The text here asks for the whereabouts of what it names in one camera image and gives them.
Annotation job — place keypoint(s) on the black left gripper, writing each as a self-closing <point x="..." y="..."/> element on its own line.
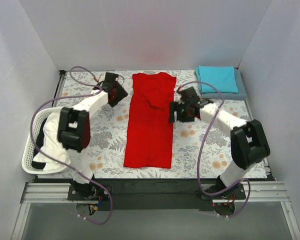
<point x="119" y="93"/>

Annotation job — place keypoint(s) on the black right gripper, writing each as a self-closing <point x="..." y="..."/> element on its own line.
<point x="174" y="113"/>

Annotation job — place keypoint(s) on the red t shirt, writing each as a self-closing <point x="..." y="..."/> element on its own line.
<point x="149" y="132"/>

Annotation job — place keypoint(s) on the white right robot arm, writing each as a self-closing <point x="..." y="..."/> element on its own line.
<point x="248" y="142"/>

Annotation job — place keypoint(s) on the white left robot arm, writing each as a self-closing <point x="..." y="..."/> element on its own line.
<point x="74" y="132"/>

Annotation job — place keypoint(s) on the floral patterned table cloth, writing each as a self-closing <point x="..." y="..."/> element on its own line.
<point x="106" y="151"/>

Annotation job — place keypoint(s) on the folded turquoise t shirt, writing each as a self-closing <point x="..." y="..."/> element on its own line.
<point x="221" y="77"/>

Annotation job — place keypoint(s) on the folded grey-blue t shirt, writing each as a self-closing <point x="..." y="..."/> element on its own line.
<point x="240" y="96"/>

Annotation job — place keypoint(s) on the white t shirt in basket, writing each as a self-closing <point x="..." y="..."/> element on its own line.
<point x="51" y="146"/>

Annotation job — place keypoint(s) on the black garment in basket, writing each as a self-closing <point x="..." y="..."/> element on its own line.
<point x="39" y="142"/>

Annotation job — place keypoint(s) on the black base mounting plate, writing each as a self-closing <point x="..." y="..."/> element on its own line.
<point x="150" y="194"/>

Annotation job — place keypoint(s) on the white plastic laundry basket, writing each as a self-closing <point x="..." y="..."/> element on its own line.
<point x="28" y="153"/>

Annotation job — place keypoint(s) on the aluminium frame rail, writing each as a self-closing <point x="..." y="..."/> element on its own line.
<point x="261" y="191"/>

